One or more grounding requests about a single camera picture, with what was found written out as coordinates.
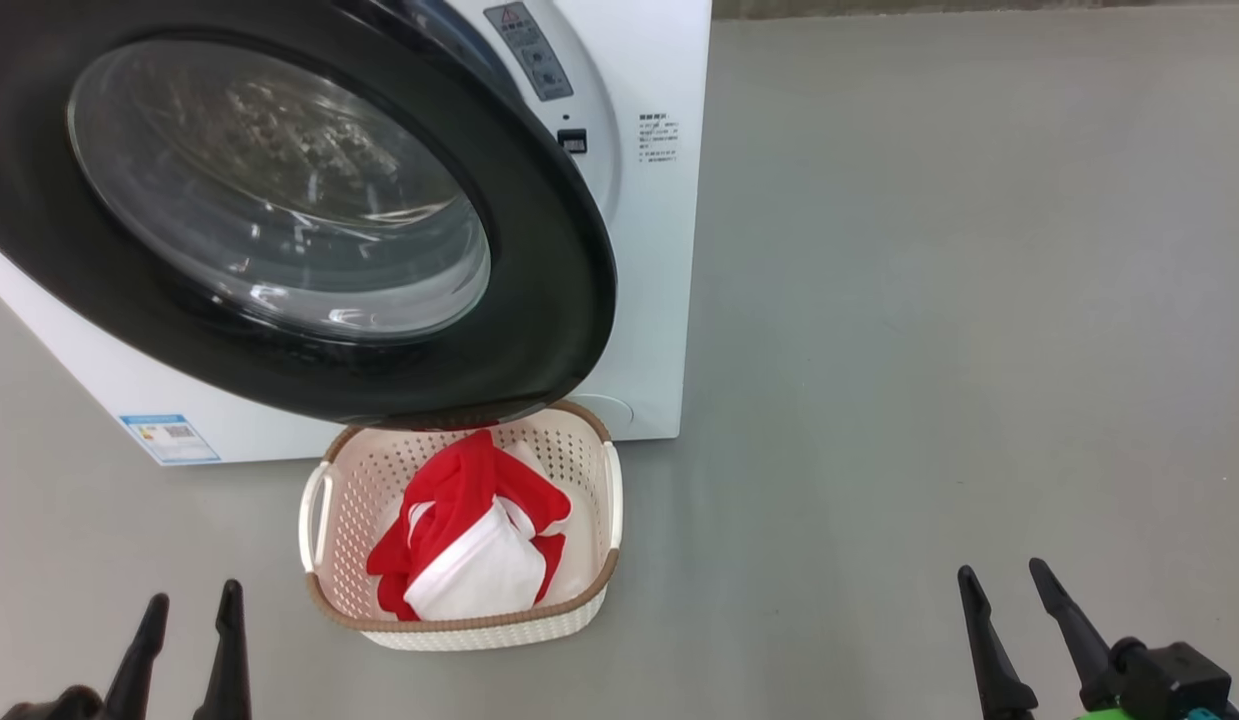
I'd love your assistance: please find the red garment white trim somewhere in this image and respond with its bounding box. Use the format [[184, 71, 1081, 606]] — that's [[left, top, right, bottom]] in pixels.
[[366, 429, 573, 622]]

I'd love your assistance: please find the round drain filter cover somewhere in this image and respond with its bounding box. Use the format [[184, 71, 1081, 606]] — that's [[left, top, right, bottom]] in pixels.
[[567, 393, 636, 442]]

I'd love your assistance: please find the grey warning panel sticker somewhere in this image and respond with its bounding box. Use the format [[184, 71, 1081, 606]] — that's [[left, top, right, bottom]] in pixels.
[[483, 2, 576, 102]]

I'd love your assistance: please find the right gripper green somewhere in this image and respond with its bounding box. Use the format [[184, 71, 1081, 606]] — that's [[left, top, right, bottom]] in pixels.
[[956, 558, 1140, 720]]

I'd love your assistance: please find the blue energy label sticker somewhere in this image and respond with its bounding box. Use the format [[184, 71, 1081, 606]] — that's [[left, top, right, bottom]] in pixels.
[[119, 413, 223, 467]]

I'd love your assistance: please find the black round glass washer door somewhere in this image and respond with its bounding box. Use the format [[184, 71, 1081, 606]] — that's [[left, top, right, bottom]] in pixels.
[[0, 0, 619, 430]]

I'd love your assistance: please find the white front-load washing machine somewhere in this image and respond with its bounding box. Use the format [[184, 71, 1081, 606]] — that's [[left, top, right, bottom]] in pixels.
[[0, 0, 713, 467]]

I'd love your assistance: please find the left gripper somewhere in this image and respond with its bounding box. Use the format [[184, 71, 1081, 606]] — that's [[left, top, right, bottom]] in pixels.
[[0, 579, 253, 720]]

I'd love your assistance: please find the small printed text sticker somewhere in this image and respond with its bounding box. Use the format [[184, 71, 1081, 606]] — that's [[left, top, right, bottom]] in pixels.
[[636, 112, 681, 167]]

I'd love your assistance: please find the cream perforated basket brown rim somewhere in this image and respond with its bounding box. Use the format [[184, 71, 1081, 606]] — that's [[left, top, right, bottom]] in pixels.
[[298, 400, 624, 652]]

